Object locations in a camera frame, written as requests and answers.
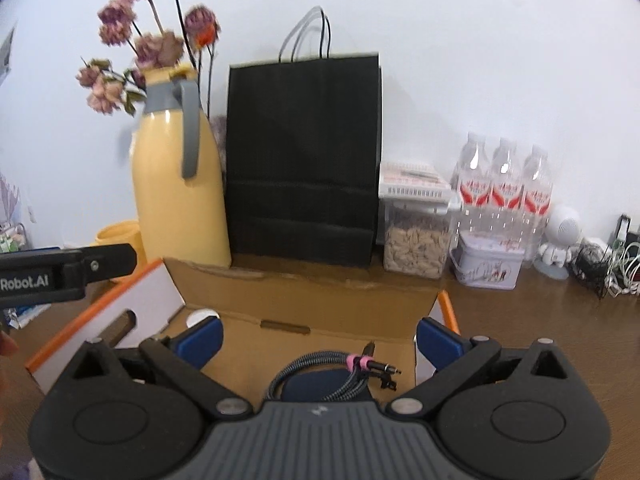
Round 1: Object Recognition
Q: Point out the white round puck device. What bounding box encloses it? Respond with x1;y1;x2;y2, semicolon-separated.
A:
186;309;219;328

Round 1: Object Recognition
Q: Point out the yellow thermos jug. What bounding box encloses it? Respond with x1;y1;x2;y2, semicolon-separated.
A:
131;64;231;268

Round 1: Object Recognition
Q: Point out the dried pink rose bouquet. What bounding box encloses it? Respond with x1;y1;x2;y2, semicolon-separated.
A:
76;0;221;116

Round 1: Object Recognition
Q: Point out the clear seed container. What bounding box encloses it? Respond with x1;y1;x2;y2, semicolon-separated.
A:
383;200;457;280

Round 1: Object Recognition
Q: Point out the white flat box on container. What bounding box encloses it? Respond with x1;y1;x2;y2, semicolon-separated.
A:
378;162;454;203

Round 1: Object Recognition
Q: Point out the yellow ceramic mug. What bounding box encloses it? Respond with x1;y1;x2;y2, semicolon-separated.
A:
94;220;146;273

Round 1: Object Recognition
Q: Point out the water bottle right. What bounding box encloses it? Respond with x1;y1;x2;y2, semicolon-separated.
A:
522;145;553;264

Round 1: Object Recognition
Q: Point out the white metal tin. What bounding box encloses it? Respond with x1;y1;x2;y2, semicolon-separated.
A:
450;231;525;290

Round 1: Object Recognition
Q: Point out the tangled cables pile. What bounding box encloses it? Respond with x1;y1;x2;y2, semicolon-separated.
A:
569;213;640;300

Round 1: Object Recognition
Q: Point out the red orange cardboard box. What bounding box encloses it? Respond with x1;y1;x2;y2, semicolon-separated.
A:
26;260;458;404

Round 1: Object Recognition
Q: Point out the person hand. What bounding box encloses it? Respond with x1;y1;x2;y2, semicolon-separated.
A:
0;332;18;356

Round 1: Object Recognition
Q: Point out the water bottle left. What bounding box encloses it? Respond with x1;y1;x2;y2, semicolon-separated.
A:
451;132;491;233

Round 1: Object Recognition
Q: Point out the water bottle middle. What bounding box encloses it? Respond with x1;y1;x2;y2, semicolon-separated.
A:
489;138;523;236

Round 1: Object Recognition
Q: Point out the black paper shopping bag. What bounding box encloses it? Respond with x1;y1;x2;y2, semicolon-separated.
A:
226;6;382;266

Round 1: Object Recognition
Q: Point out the braided cable with pink tie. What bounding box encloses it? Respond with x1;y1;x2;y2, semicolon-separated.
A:
264;340;403;402

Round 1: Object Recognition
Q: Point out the white robot figurine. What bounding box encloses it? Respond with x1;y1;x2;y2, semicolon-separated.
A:
534;205;582;281

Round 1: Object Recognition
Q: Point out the navy blue pouch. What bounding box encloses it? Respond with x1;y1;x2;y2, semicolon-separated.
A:
270;368;352;403

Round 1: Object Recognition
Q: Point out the water bottle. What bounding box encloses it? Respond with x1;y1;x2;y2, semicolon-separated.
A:
451;132;491;233
522;145;553;264
489;138;523;236

